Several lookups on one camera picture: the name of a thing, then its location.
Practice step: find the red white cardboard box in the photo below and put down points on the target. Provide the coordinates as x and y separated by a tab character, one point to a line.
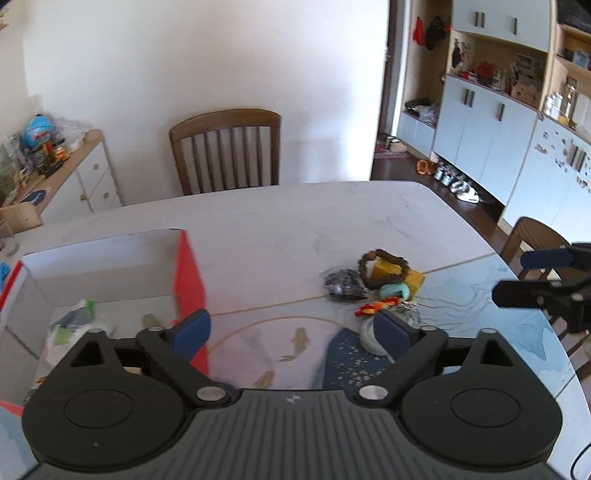
115	263

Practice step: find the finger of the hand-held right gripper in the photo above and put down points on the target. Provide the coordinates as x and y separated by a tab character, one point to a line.
545	259
521	294

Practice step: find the curved light wood piece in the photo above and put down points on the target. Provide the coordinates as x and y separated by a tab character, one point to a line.
21	217

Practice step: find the white wooden wall cabinet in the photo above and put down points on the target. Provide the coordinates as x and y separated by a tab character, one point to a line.
489	138

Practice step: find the brown door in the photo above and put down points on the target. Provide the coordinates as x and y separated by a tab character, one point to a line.
392	69

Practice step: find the dark packet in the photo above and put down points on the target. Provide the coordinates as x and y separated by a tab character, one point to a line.
344	282

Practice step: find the wooden slat-back chair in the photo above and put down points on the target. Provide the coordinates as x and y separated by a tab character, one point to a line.
531	235
221	120

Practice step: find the small teal trinket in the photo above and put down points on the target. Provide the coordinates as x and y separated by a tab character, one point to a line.
392	290

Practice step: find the red pot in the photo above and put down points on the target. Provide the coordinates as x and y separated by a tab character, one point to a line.
485	70

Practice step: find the row of shoes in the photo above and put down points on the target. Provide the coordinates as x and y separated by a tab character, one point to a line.
455	184

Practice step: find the dark jar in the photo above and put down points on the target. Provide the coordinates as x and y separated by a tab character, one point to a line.
46	159

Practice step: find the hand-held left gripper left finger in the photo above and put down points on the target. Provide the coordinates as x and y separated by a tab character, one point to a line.
194	330

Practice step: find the blue globe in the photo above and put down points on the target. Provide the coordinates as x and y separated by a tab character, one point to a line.
39	131

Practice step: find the orange label jar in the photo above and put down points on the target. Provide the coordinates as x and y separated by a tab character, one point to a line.
61	151

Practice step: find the small yellow box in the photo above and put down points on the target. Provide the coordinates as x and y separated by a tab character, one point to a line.
413	279

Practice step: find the dark wall board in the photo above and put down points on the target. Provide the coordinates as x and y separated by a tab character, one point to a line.
575	11

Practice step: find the white wooden sideboard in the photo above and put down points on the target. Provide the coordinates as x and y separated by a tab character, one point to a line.
92	175

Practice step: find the grey bags in niche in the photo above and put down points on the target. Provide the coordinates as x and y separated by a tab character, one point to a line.
422	110

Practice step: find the clear drinking glass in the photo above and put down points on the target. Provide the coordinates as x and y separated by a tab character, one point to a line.
5	235

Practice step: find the black hanging bag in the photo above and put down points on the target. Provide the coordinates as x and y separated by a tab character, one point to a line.
436	34

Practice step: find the white green plastic packet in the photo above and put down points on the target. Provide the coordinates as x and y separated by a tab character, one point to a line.
76	318

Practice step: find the red hanging bag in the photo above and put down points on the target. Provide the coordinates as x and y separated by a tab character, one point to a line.
419	32

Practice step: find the red orange toy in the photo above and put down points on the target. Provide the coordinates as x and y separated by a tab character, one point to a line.
374	308

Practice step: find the clear crumpled plastic bags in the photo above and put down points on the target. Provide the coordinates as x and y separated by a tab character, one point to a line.
71	129

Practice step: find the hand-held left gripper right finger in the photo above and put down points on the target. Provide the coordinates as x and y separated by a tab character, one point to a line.
392	332

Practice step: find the dark blue mouse pad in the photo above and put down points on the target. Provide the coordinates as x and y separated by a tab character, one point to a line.
34	196

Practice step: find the large clear bag green contents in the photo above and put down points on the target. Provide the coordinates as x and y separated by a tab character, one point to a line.
11	161

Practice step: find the wooden toy house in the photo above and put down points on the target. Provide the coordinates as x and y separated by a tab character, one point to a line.
526	91

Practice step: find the white plastic bag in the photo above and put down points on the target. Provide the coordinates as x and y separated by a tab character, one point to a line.
367	334

